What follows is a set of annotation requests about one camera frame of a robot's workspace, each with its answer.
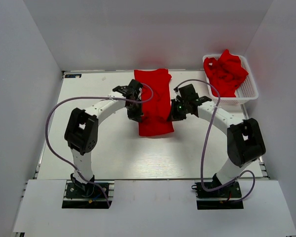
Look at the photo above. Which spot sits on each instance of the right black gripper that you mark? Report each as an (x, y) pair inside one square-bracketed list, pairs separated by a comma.
[(175, 116)]

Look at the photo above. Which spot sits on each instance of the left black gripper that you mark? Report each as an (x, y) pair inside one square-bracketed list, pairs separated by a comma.
[(136, 116)]

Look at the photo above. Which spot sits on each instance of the red t shirt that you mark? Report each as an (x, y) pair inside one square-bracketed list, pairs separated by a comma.
[(157, 109)]

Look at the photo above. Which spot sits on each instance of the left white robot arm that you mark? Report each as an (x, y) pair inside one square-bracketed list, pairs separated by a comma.
[(82, 130)]

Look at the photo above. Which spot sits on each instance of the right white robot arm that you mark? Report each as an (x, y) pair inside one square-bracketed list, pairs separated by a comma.
[(244, 139)]

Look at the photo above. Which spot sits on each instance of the red shirts pile in basket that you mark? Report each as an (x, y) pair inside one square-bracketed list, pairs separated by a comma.
[(225, 73)]

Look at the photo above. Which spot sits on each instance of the white plastic basket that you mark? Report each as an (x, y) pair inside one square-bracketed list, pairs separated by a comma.
[(247, 91)]

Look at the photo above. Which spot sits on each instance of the blue label sticker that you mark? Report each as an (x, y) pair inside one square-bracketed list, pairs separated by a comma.
[(72, 76)]

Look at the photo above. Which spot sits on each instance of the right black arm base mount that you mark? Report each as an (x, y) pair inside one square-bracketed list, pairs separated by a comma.
[(223, 199)]

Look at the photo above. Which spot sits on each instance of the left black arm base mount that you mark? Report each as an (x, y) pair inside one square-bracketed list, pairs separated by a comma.
[(75, 198)]

